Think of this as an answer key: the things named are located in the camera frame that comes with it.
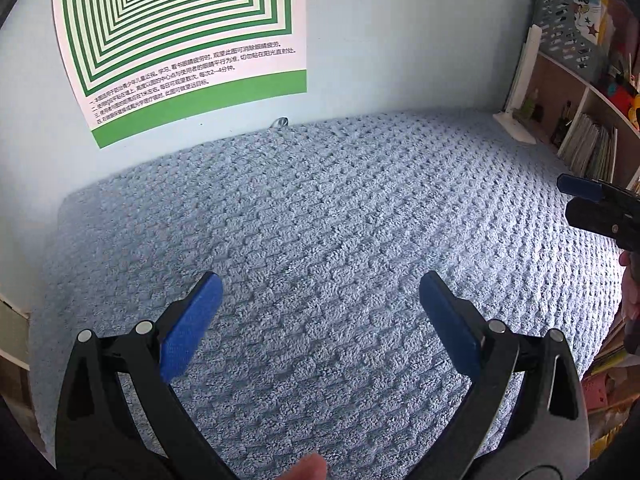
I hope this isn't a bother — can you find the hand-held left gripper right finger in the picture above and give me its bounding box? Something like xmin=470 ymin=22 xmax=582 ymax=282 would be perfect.
xmin=418 ymin=270 xmax=591 ymax=480

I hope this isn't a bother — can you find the wooden bookshelf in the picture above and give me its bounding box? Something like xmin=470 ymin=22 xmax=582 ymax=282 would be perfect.
xmin=520 ymin=0 xmax=640 ymax=191

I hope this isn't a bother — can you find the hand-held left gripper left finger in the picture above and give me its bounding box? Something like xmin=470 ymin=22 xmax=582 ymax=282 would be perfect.
xmin=56 ymin=271 xmax=241 ymax=480

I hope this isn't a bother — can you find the person's right hand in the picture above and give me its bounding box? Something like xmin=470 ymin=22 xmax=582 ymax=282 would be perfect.
xmin=617 ymin=250 xmax=640 ymax=321

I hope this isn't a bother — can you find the pile of colourful books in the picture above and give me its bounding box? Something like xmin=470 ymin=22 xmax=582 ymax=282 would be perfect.
xmin=580 ymin=310 xmax=640 ymax=413

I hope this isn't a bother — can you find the row of books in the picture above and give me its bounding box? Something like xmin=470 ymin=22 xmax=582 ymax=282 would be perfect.
xmin=556 ymin=111 xmax=619 ymax=182

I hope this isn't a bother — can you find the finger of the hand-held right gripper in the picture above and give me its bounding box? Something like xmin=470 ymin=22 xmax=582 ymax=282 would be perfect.
xmin=566 ymin=199 xmax=640 ymax=251
xmin=556 ymin=173 xmax=640 ymax=207

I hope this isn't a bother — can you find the grey perforated file holder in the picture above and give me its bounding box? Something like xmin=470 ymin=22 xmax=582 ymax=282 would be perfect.
xmin=531 ymin=0 xmax=610 ymax=84

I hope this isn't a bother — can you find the person's left hand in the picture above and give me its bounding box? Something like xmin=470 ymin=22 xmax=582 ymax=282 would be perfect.
xmin=272 ymin=453 xmax=329 ymax=480

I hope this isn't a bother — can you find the green white striped wall poster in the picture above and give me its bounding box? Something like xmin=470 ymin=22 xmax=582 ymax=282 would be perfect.
xmin=51 ymin=0 xmax=307 ymax=150

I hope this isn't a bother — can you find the wooden side shelf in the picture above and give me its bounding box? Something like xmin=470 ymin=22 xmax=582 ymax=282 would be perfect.
xmin=0 ymin=292 xmax=32 ymax=413

